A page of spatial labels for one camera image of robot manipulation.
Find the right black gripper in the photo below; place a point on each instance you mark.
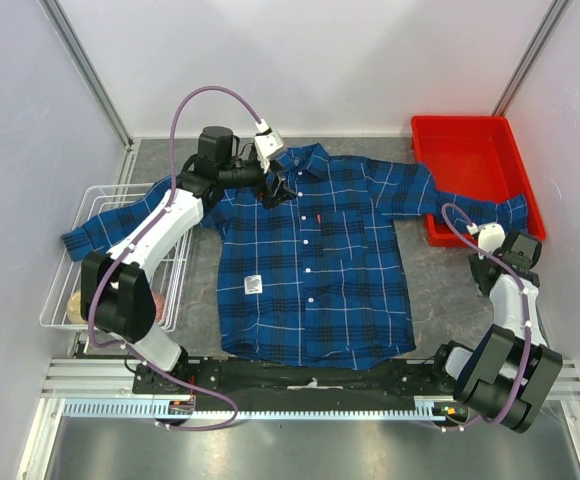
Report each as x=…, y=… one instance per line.
x=476, y=266

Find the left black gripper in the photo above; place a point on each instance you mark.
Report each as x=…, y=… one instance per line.
x=278, y=193

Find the blue plaid shirt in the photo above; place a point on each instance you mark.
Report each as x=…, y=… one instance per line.
x=317, y=281

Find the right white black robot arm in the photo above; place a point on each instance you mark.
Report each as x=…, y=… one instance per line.
x=507, y=377

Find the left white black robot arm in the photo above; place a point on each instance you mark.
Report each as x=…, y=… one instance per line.
x=116, y=297

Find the red plastic bin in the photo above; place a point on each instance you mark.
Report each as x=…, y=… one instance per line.
x=477, y=157

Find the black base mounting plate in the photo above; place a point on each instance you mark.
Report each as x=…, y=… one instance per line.
x=392, y=383

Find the pink patterned ceramic bowl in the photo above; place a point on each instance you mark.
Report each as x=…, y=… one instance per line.
x=160, y=304

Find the beige ceramic bowl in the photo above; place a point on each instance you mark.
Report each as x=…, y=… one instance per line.
x=73, y=309

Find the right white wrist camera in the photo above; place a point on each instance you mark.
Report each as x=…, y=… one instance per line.
x=489, y=237

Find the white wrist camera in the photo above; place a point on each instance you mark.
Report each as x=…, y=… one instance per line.
x=489, y=237
x=269, y=145

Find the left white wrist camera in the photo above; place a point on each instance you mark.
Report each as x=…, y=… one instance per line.
x=269, y=145

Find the white wire dish rack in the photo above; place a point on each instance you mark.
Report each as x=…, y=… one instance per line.
x=168, y=278

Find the aluminium slotted rail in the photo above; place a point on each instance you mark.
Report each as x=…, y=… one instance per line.
x=163, y=409

